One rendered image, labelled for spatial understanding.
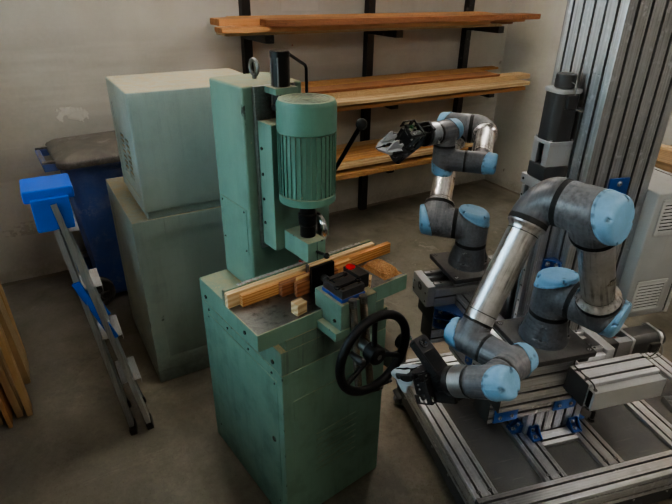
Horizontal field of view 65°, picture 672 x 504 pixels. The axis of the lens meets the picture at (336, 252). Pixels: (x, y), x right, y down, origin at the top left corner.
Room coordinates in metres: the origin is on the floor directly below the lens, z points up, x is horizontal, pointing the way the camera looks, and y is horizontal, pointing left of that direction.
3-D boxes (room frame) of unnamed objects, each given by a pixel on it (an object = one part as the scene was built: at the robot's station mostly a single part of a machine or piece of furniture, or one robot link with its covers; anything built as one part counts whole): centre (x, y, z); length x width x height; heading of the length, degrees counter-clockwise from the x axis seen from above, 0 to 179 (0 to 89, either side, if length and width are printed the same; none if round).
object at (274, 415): (1.62, 0.17, 0.36); 0.58 x 0.45 x 0.71; 38
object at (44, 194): (1.78, 0.98, 0.58); 0.27 x 0.25 x 1.16; 120
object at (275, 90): (1.64, 0.18, 1.54); 0.08 x 0.08 x 0.17; 38
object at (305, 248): (1.55, 0.10, 1.03); 0.14 x 0.07 x 0.09; 38
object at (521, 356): (0.97, -0.40, 1.02); 0.11 x 0.11 x 0.08; 42
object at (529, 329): (1.35, -0.66, 0.87); 0.15 x 0.15 x 0.10
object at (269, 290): (1.56, 0.05, 0.92); 0.62 x 0.02 x 0.04; 128
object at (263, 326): (1.45, 0.02, 0.87); 0.61 x 0.30 x 0.06; 128
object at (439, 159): (1.78, -0.39, 1.25); 0.11 x 0.08 x 0.11; 73
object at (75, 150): (2.99, 1.39, 0.48); 0.64 x 0.54 x 0.97; 123
